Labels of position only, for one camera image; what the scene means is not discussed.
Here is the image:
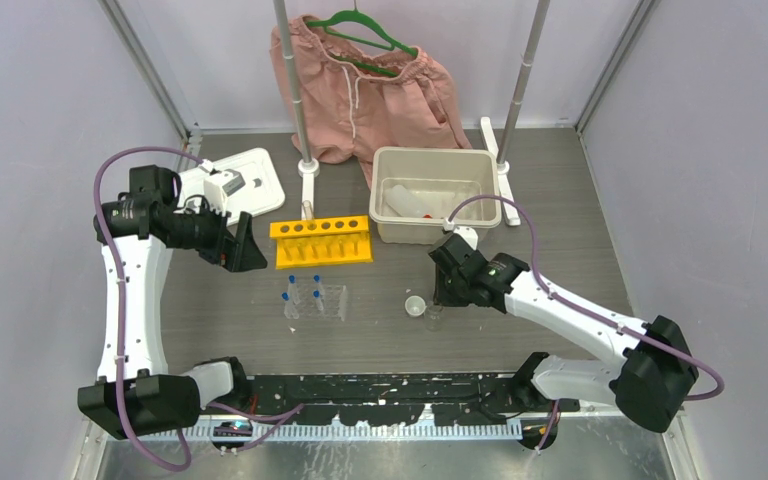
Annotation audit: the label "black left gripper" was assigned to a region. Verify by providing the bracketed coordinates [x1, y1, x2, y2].
[168, 195, 267, 271]

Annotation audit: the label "blue-capped small test tube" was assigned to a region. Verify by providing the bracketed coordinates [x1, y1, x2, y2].
[282, 292, 300, 320]

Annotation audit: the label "large clear glass test tube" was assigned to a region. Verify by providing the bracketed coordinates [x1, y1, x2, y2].
[301, 200, 314, 221]

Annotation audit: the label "white plastic squeeze bottle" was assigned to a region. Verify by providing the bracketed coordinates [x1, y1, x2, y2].
[383, 184, 432, 219]

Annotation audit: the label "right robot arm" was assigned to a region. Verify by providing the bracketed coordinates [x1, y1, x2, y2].
[428, 233, 699, 433]

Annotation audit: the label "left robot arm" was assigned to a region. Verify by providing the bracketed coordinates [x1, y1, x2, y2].
[77, 165, 268, 440]

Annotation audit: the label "small clear glass beaker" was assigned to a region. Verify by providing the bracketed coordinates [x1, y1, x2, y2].
[423, 304, 444, 332]

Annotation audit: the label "small white cup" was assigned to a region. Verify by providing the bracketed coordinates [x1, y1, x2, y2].
[404, 295, 427, 318]

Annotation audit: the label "white plastic lid tray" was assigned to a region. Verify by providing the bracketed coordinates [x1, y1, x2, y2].
[178, 148, 285, 226]

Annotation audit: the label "right metal rack pole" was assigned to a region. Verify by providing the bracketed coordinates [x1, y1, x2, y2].
[479, 0, 551, 202]

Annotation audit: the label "metal rack pole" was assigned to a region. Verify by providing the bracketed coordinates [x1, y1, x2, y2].
[479, 0, 551, 202]
[273, 0, 320, 211]

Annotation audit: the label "clear acrylic tube rack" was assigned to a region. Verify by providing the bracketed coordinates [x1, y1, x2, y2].
[296, 282, 348, 322]

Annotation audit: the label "yellow plastic test tube rack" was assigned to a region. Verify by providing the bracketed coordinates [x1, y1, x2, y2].
[269, 215, 374, 270]

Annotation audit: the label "beige plastic bin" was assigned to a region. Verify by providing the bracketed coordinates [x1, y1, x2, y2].
[369, 147, 502, 245]

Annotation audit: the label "left metal rack pole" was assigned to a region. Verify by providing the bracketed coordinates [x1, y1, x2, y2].
[273, 0, 320, 211]

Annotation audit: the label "pink fabric shorts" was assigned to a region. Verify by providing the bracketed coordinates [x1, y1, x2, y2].
[288, 15, 471, 178]

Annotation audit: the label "green clothes hanger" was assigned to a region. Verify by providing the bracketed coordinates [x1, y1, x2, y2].
[305, 6, 419, 59]

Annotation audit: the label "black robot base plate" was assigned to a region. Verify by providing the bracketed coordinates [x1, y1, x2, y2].
[186, 372, 582, 429]

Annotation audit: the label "white slotted cable duct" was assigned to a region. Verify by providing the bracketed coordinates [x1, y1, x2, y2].
[106, 421, 524, 444]

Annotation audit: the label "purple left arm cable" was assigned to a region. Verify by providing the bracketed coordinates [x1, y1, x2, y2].
[93, 146, 303, 474]

